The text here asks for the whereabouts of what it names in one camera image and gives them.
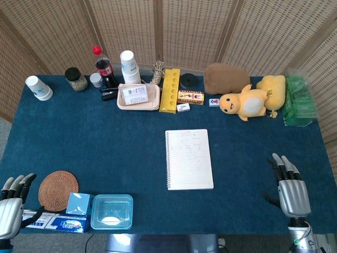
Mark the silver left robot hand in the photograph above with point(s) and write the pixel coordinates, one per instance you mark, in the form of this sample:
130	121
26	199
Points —
10	213

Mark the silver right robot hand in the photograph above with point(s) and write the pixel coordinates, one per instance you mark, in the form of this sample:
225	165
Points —
293	196

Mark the white spiral notebook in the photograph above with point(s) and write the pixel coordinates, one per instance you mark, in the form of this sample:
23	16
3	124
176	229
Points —
189	160

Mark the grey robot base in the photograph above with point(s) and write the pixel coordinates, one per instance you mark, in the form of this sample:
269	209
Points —
163	243

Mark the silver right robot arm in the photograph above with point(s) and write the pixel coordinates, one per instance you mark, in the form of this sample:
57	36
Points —
300	234

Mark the round woven rattan coaster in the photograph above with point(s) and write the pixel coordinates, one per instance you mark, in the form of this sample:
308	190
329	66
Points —
58	190

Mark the green plastic bag stack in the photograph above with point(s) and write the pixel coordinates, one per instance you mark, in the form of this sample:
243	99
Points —
300	105

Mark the clear blue-rimmed plastic container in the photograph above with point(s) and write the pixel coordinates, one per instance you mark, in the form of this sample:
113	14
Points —
111	212

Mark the yellow duck plush toy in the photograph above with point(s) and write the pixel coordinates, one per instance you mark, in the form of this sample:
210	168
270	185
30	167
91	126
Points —
247	104

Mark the plain yellow plush toy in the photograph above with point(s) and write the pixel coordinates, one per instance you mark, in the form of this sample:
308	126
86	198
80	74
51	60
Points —
273	89

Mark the blue carpet table cover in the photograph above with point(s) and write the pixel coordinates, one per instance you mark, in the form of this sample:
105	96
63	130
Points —
105	147

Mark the white mahjong tile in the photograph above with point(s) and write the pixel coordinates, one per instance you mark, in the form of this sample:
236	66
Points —
214	102

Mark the short white paper cup stack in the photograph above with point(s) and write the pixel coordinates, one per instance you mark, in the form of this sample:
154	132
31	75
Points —
39	88

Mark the brown plush toy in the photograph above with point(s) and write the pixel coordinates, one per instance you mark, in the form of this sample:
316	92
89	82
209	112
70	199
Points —
225	77

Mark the small white and red box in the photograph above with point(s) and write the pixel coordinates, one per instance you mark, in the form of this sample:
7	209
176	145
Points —
183	107

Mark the red and yellow card box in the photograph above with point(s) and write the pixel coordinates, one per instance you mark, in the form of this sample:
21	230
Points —
190	97

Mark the glass jar with black lid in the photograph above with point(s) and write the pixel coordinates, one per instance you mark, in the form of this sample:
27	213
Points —
76	80

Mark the black stapler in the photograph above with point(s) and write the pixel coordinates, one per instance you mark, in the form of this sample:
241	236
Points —
108	94

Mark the black round disc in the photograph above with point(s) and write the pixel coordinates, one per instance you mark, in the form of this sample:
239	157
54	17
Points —
189	80

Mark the small white plastic jar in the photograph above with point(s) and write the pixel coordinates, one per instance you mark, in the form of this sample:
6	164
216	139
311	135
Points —
96	80

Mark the yellow block with round holes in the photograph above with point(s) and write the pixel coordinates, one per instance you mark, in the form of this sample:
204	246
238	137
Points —
169	92

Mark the beige plastic tray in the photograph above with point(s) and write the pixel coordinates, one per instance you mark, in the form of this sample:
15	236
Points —
152	98

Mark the clear packet with white label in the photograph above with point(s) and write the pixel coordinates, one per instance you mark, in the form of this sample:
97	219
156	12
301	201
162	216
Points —
134	95

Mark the cola bottle with red cap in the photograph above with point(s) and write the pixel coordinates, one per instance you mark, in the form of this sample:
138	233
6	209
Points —
105	69

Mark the tall white paper cup stack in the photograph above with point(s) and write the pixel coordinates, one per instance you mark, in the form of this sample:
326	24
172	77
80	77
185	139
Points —
130	68

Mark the woven bamboo folding screen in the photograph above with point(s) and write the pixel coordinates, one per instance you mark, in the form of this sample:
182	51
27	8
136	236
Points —
194	31

